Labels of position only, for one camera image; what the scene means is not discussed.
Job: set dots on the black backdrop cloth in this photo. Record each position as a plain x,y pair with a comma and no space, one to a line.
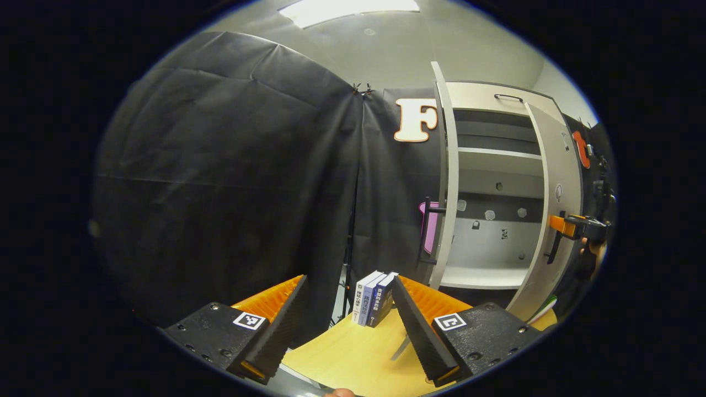
220,165
571,275

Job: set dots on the toy watermelon slice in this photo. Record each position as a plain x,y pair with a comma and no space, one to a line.
546,309

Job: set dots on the white and grey cabinet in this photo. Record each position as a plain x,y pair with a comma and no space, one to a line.
496,248

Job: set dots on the dark blue book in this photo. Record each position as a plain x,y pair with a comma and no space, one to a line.
380,306

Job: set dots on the lavender book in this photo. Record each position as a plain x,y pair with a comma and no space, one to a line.
366,306

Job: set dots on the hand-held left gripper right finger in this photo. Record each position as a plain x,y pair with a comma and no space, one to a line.
419,336

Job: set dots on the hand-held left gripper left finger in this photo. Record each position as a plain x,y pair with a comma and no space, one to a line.
278,336

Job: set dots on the ceiling light panel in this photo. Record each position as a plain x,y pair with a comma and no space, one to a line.
347,11

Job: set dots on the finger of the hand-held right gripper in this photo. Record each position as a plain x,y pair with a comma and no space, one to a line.
562,226

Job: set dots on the white cabinet door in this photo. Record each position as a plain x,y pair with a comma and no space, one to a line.
451,193
560,165

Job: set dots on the white cabinet shelf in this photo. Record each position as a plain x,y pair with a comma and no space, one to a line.
496,153

